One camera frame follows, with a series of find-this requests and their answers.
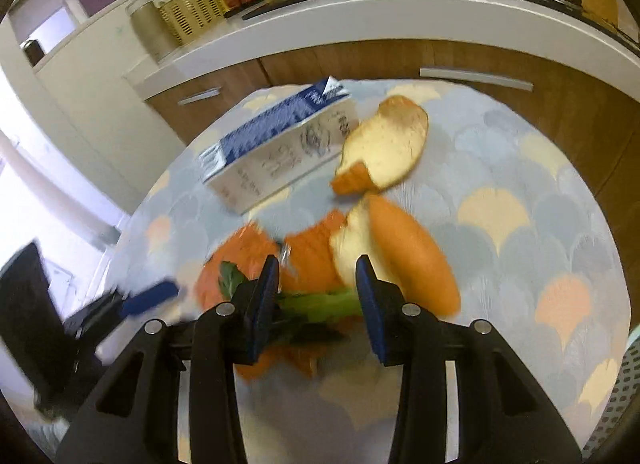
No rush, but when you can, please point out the silver cabinet handle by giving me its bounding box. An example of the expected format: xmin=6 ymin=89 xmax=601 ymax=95
xmin=177 ymin=87 xmax=222 ymax=106
xmin=419 ymin=67 xmax=535 ymax=92

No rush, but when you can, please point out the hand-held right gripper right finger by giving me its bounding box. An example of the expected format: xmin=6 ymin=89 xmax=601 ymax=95
xmin=354 ymin=254 xmax=583 ymax=464

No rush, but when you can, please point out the light blue plastic basket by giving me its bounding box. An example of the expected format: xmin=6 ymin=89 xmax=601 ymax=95
xmin=582 ymin=329 xmax=640 ymax=464

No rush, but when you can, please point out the small dark jar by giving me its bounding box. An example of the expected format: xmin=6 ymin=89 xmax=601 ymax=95
xmin=20 ymin=37 xmax=47 ymax=68

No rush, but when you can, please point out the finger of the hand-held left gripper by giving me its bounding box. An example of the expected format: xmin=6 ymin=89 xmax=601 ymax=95
xmin=65 ymin=280 xmax=180 ymax=345

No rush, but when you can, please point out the blue and white milk carton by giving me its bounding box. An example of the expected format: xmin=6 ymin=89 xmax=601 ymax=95
xmin=199 ymin=76 xmax=360 ymax=215

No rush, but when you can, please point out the green vegetable stem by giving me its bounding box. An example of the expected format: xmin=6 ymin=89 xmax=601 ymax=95
xmin=217 ymin=261 xmax=249 ymax=296

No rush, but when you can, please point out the wooden base cabinet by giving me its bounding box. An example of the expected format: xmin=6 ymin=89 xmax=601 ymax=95
xmin=145 ymin=39 xmax=640 ymax=205

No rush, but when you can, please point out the yellow plastic basket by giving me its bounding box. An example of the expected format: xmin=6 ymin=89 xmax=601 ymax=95
xmin=159 ymin=0 xmax=226 ymax=48

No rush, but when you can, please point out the broccoli piece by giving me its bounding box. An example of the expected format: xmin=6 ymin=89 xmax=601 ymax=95
xmin=270 ymin=288 xmax=362 ymax=345

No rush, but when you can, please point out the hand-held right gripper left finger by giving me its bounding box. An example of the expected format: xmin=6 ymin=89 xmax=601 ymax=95
xmin=55 ymin=254 xmax=281 ymax=464

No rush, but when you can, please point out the orange peel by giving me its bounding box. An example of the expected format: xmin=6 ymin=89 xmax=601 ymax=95
xmin=330 ymin=194 xmax=462 ymax=319
xmin=195 ymin=224 xmax=281 ymax=311
xmin=331 ymin=96 xmax=430 ymax=195
xmin=235 ymin=341 xmax=322 ymax=381
xmin=282 ymin=211 xmax=349 ymax=291

